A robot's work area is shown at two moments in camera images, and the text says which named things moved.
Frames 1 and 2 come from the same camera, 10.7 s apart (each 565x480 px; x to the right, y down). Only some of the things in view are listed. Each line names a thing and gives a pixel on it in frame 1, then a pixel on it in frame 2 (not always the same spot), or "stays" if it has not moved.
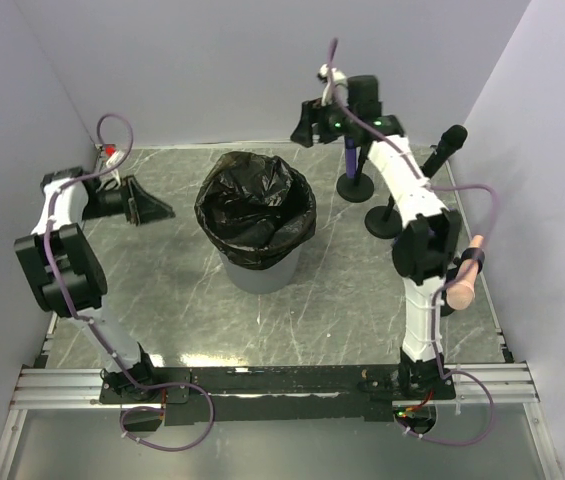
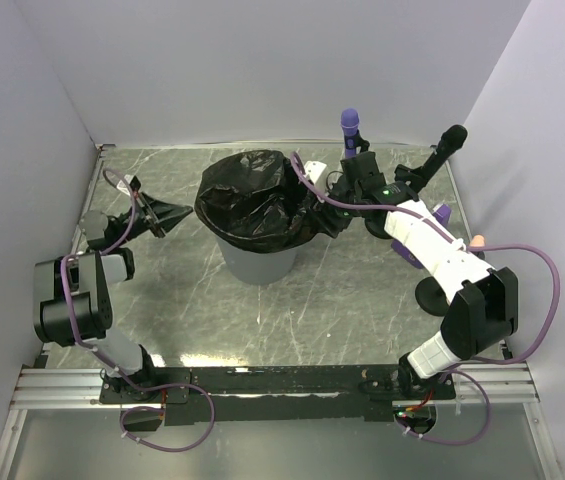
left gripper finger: [147, 209] → [160, 228]
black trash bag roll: [256, 209] stays
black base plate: [277, 394] stays
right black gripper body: [332, 122] → [339, 216]
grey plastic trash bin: [258, 281] → [258, 268]
